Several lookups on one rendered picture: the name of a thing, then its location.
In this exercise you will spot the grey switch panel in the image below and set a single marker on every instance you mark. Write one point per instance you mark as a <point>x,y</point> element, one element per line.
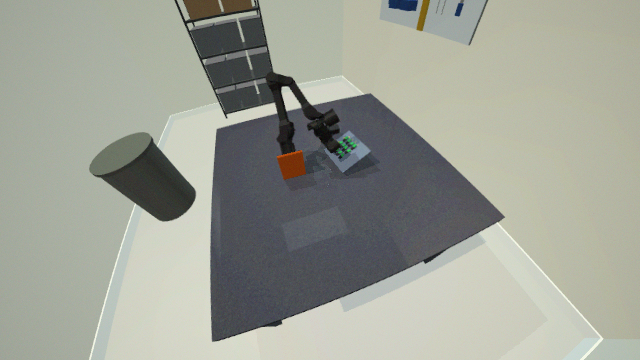
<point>351,152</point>

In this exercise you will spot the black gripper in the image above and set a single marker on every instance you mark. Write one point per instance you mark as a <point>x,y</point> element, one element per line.
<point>330,143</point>

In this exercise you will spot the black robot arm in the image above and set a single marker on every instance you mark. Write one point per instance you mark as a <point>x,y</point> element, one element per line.
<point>275,82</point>

